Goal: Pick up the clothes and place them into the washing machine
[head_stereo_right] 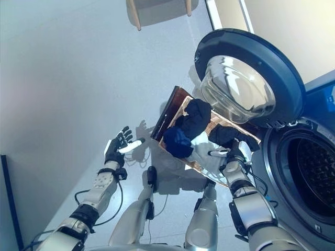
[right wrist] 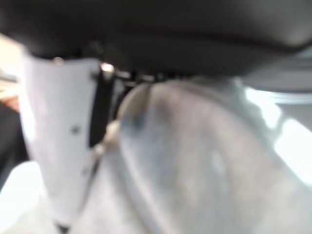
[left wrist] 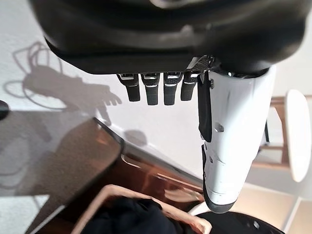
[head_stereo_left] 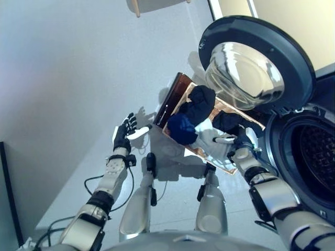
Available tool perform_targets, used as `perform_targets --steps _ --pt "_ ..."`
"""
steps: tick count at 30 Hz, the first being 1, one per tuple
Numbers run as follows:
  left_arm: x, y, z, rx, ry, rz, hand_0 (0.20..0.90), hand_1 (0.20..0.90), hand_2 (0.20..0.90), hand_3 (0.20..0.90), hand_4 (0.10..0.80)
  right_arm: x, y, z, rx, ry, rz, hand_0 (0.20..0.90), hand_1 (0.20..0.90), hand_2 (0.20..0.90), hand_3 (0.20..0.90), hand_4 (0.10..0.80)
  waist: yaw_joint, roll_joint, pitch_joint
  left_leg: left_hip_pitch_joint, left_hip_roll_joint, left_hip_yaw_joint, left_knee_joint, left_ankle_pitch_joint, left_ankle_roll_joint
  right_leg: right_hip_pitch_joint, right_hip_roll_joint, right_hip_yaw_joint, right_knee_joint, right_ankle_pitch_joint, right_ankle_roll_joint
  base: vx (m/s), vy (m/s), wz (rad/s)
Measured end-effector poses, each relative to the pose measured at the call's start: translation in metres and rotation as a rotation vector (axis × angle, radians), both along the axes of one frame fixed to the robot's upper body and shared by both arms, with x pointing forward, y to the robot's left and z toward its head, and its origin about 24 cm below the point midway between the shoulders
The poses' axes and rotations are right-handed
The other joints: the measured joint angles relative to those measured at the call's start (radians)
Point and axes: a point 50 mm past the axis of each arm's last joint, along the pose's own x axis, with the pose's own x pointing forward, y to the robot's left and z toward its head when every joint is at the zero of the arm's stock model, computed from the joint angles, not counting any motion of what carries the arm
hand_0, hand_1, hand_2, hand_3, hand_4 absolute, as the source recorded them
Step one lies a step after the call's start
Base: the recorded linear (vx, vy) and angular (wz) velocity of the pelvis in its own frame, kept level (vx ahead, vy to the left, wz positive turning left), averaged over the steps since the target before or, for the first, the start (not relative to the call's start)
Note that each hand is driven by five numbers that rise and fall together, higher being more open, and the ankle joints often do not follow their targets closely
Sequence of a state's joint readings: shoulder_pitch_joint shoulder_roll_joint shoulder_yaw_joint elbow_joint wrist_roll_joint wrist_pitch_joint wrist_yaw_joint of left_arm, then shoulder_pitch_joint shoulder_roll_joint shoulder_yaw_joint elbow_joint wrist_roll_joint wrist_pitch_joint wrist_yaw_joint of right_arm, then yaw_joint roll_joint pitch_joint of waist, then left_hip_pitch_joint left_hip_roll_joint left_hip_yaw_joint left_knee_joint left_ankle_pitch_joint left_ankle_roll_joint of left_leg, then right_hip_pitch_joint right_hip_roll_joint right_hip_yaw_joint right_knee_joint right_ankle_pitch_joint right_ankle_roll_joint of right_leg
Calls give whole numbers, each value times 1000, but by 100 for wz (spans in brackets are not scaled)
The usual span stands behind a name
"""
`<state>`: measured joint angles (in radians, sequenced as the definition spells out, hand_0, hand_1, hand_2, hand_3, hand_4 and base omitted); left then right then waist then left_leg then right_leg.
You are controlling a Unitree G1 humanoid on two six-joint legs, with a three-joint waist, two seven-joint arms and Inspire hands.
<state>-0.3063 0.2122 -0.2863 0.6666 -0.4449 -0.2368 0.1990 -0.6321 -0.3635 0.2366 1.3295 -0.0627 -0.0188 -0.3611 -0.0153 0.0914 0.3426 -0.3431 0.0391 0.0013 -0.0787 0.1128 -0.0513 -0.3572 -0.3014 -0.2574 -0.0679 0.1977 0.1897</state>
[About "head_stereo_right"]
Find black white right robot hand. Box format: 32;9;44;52
208;140;251;165

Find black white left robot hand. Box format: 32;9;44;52
104;126;146;165

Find white garment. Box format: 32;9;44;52
187;132;231;175

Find grey front-load washing machine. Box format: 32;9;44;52
251;79;335;251

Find round glass washing machine door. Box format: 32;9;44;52
195;28;307;129

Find brown wicker laundry tray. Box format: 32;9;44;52
158;95;261;188

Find navy blue garment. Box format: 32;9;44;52
163;127;194;159

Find dark wooden stool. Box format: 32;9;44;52
150;85;228;189

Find right robot leg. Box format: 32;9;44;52
183;182;219;249

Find grey robot torso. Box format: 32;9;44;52
96;235;189;251

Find white chair wooden legs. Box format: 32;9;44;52
126;0;199;31

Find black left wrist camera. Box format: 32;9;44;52
114;168;128;181

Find thin grey floor cable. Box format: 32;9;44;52
125;146;152;168

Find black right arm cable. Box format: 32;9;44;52
245;167;280;210

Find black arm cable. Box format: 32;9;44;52
74;179;124;227
245;167;280;210

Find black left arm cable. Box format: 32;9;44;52
74;179;124;227

